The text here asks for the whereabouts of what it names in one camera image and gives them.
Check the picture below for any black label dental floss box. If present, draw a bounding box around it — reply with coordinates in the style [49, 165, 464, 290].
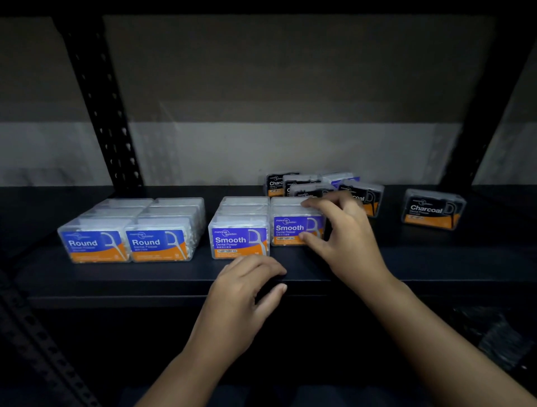
[265, 172, 300, 198]

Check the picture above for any blue label dental floss box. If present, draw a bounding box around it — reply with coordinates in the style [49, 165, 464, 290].
[270, 205, 327, 247]

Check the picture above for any dark metal shelf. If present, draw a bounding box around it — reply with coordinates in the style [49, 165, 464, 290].
[0, 0, 537, 407]

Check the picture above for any person's right hand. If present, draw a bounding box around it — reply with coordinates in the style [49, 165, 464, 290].
[298, 191, 402, 301]

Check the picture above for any person's right forearm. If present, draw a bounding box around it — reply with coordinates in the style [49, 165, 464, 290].
[365, 278, 537, 407]

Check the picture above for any person's left hand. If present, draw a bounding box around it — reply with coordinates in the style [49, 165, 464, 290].
[184, 254, 289, 366]

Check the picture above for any group of floss boxes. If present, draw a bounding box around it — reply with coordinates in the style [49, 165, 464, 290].
[57, 171, 467, 264]

